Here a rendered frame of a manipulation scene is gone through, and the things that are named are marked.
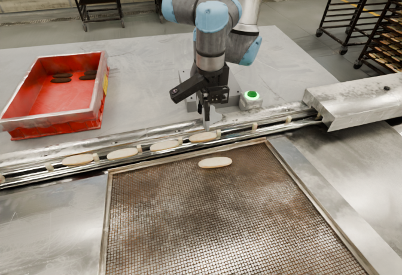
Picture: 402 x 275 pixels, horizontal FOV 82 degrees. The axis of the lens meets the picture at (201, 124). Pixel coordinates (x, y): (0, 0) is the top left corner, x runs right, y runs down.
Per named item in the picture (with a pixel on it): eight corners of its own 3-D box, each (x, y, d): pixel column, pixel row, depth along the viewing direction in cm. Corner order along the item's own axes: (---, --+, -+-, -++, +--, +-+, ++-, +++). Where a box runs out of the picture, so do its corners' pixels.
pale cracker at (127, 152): (137, 147, 79) (137, 144, 79) (138, 155, 77) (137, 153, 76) (107, 152, 78) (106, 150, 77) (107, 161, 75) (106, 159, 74)
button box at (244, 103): (253, 109, 104) (257, 88, 96) (261, 120, 98) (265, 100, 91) (235, 112, 102) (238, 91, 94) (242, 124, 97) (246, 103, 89)
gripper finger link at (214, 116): (224, 132, 73) (223, 104, 69) (206, 136, 72) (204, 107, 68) (221, 128, 76) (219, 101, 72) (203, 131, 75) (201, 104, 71)
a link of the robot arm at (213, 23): (234, 1, 55) (222, 12, 49) (230, 46, 62) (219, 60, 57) (204, -3, 57) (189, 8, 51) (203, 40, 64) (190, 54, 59)
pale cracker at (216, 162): (230, 156, 71) (230, 153, 70) (233, 165, 67) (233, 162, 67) (197, 160, 70) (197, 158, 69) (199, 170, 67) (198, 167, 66)
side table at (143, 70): (255, 112, 222) (274, 24, 165) (308, 201, 156) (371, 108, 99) (54, 141, 194) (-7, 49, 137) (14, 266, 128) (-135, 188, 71)
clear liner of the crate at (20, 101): (112, 66, 123) (106, 48, 116) (103, 130, 88) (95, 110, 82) (43, 73, 118) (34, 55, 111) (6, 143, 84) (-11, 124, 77)
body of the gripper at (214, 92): (228, 105, 70) (232, 70, 62) (200, 110, 68) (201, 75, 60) (219, 91, 75) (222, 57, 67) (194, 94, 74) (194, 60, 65)
